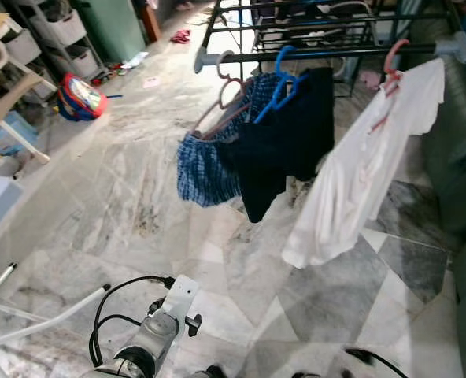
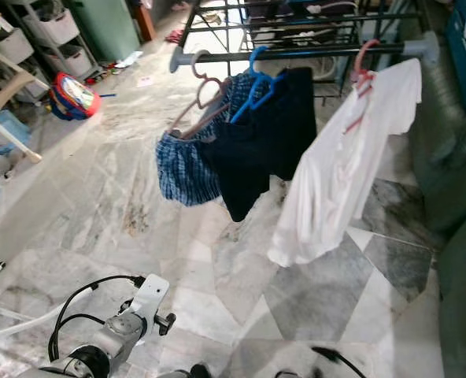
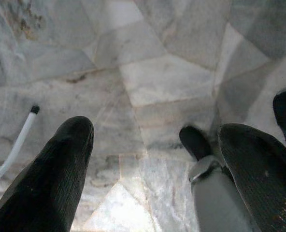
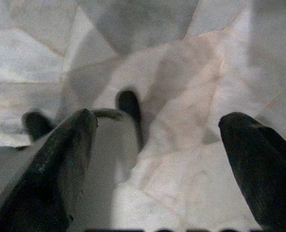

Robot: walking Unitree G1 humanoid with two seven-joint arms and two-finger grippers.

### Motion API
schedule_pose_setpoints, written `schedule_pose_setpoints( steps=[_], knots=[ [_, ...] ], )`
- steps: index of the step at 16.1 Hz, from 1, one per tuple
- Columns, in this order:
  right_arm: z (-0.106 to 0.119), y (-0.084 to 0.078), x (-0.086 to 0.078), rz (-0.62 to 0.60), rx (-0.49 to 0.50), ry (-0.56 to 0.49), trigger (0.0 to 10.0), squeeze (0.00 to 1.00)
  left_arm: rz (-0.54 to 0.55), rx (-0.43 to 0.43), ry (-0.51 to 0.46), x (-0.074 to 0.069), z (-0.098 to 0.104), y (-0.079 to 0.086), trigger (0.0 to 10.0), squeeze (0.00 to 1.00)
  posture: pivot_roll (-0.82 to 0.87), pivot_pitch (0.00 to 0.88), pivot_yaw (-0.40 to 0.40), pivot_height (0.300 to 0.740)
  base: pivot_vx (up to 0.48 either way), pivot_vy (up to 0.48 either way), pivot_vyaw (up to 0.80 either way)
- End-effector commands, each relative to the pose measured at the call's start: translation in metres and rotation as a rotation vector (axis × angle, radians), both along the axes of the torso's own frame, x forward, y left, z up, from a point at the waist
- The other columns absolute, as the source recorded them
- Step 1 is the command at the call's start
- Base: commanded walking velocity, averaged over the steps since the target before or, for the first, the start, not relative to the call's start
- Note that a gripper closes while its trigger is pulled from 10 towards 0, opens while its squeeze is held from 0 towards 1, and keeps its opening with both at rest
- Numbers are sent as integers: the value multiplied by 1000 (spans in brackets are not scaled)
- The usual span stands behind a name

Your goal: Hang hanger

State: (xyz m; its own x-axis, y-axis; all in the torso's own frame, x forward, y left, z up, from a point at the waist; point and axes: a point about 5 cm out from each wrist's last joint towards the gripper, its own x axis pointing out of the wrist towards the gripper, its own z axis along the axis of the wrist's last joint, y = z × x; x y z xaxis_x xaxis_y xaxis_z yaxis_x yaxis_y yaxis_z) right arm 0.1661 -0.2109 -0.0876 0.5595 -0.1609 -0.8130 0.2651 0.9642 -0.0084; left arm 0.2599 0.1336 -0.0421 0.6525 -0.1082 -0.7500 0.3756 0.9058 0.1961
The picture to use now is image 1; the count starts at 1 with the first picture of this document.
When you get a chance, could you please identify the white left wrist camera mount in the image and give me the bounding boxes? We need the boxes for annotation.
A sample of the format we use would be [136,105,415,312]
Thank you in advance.
[164,274,201,320]

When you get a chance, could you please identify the white drawer shelf unit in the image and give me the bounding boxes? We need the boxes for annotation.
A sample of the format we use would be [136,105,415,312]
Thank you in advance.
[13,0,104,80]

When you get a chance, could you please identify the black metal drying rack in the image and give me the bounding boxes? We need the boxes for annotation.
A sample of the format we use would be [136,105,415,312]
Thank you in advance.
[194,0,466,99]

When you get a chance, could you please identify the pink crumpled cloth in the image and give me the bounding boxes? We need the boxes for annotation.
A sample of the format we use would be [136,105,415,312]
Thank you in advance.
[359,71,383,89]

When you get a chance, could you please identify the white shirt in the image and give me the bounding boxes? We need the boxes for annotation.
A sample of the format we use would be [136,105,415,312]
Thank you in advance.
[282,59,446,270]

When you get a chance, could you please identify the green storage bin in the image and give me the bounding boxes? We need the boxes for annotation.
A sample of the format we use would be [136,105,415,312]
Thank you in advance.
[76,0,147,64]

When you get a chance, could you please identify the white baby high chair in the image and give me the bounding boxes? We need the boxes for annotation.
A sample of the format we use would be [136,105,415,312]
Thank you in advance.
[0,12,57,165]

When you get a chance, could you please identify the blue plastic hanger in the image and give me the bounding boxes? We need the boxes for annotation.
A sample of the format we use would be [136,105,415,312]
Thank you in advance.
[253,46,309,125]

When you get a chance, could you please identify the dark navy garment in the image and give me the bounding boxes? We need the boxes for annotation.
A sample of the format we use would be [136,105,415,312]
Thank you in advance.
[221,67,336,224]

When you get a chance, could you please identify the light blue plastic box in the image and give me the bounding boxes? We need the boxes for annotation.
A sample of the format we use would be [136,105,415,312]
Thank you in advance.
[0,110,39,155]

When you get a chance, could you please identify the robot left leg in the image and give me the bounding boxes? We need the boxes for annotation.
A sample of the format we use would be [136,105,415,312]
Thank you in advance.
[187,365,227,378]

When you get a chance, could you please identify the brown wooden door frame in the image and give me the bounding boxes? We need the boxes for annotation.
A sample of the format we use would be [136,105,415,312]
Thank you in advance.
[139,0,161,44]

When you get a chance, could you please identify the dark green sofa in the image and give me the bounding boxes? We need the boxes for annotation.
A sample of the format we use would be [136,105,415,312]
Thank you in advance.
[422,31,466,378]

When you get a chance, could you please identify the red plastic hanger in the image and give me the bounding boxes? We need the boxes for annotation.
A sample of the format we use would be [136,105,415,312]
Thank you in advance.
[367,39,412,135]

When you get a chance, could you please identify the blue plaid shorts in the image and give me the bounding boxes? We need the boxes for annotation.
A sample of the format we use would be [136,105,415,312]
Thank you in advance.
[176,75,286,207]

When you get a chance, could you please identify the red and blue backpack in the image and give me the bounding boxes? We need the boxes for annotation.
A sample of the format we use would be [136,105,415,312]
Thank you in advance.
[57,73,108,121]

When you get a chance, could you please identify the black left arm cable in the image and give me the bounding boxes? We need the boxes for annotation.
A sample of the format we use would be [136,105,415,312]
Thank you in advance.
[89,276,176,368]

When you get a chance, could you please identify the white paper sheet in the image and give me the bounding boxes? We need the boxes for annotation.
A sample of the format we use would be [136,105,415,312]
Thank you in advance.
[119,51,149,70]

